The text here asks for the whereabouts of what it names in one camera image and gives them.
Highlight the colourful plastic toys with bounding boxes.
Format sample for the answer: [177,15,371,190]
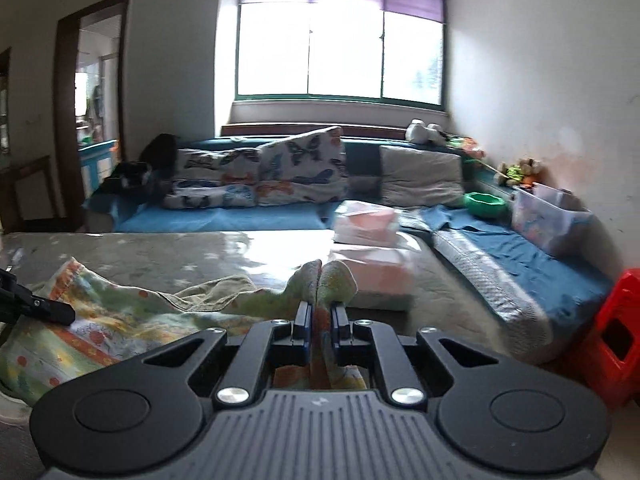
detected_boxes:
[447,135,487,162]

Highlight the pink tissue pack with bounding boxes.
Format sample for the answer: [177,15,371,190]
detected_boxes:
[331,200,399,247]
[327,247,417,314]

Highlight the green framed window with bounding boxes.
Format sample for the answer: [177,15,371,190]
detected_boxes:
[232,0,449,112]

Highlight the white plush toy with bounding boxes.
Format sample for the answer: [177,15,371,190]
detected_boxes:
[405,120,449,147]

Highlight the light blue cabinet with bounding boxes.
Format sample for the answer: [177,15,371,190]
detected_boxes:
[80,140,121,199]

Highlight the grey pillow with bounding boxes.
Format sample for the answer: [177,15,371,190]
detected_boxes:
[378,145,466,209]

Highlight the green plastic bowl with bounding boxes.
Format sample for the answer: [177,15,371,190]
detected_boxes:
[464,191,507,220]

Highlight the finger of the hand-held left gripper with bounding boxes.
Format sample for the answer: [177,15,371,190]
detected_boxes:
[0,268,76,326]

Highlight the black bag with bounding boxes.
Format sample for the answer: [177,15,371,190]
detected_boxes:
[104,132,179,197]

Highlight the folded butterfly print blanket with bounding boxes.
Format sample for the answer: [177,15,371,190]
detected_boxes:
[162,179,259,210]

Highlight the small butterfly print cushion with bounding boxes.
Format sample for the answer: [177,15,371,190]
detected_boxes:
[175,147,262,184]

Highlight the red plastic stool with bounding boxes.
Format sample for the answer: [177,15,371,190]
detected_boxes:
[565,267,640,414]

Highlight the dark wooden door frame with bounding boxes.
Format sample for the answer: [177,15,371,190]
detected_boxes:
[53,0,133,222]

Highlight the brown green plush toys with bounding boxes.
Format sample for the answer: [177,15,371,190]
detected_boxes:
[495,157,544,189]

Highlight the clear plastic storage box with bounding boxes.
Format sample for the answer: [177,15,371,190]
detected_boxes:
[510,182,594,259]

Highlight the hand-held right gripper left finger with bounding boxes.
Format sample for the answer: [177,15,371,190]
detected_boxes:
[142,302,314,406]

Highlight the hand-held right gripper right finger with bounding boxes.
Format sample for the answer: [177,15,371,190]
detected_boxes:
[330,302,501,406]

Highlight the patterned corduroy children's garment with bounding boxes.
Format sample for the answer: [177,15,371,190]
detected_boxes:
[0,257,369,406]

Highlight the large butterfly print pillow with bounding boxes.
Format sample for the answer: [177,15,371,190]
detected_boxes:
[256,126,349,207]

